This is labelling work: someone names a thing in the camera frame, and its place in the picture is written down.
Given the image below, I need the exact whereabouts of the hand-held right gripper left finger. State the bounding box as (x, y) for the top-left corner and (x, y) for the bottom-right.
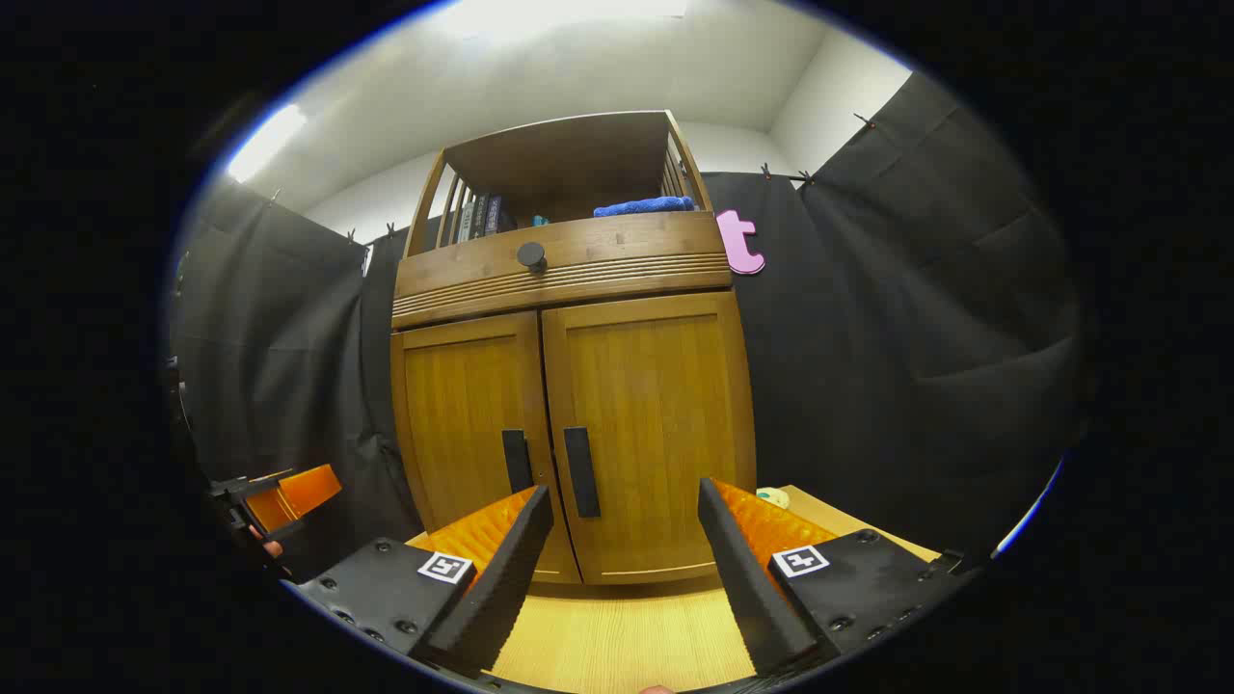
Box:
(294, 485), (555, 676)

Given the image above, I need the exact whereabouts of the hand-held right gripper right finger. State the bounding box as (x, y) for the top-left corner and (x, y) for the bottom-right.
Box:
(698, 477), (970, 676)

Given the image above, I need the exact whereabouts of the black door handle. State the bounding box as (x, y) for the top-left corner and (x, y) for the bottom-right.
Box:
(563, 426), (603, 520)
(501, 429), (536, 494)

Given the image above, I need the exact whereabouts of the wooden cabinet door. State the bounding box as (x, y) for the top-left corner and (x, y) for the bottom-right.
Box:
(541, 290), (758, 586)
(390, 310), (582, 586)

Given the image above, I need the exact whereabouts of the wooden double-door shoe cabinet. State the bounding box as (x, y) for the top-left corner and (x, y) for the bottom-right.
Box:
(389, 109), (758, 586)

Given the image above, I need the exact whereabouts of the black backdrop cloth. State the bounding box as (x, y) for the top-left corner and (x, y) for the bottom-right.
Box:
(169, 72), (1086, 579)

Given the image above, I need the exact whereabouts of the blue folded towel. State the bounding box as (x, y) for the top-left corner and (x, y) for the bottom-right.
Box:
(592, 196), (697, 219)

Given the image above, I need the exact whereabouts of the ceiling light panel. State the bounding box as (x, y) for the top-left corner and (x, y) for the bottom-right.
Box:
(434, 0), (690, 44)

